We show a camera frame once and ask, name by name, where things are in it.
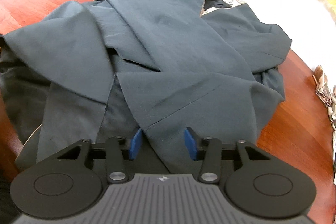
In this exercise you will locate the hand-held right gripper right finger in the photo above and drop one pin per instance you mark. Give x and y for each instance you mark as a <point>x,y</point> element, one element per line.
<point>191,145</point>

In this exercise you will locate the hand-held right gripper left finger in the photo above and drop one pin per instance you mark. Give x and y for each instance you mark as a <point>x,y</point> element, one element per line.
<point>135,145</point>

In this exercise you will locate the dark grey jacket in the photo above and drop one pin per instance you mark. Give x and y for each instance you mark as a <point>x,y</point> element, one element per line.
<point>157,43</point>

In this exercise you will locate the beige patterned scarf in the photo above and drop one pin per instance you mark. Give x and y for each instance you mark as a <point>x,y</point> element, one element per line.
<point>328,98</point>

